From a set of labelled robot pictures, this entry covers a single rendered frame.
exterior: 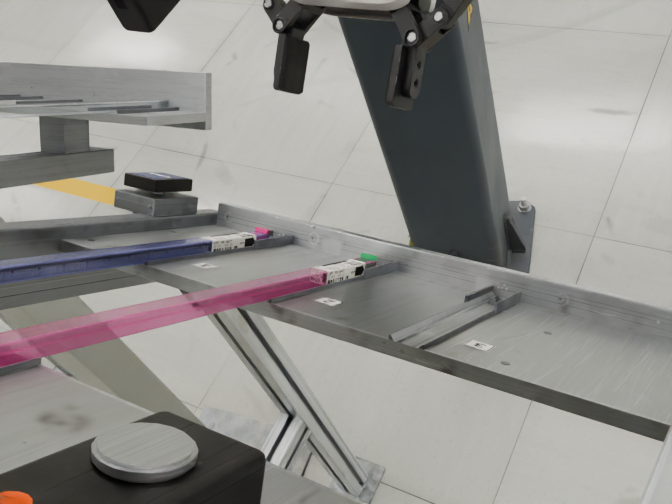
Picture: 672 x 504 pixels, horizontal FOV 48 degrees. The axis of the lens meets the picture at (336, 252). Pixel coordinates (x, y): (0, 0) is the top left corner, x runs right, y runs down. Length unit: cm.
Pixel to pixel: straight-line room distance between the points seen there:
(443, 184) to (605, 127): 57
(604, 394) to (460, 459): 92
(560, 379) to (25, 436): 28
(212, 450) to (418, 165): 108
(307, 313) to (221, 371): 109
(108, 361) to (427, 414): 61
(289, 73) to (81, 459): 42
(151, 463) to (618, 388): 33
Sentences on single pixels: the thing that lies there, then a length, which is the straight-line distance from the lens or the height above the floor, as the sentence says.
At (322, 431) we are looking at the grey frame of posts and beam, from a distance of 114.
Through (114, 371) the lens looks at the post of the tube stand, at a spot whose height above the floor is 47.
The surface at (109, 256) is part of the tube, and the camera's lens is 54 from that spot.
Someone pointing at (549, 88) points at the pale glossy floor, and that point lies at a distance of 186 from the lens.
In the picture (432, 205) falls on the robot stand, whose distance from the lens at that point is 132.
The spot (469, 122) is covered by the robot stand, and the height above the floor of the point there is 44.
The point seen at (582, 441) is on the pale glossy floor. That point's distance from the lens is 135.
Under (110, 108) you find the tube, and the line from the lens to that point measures 85.
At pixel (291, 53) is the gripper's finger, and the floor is 92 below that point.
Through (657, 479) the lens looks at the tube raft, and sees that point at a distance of 32.
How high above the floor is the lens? 124
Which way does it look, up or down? 50 degrees down
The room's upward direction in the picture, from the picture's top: 25 degrees counter-clockwise
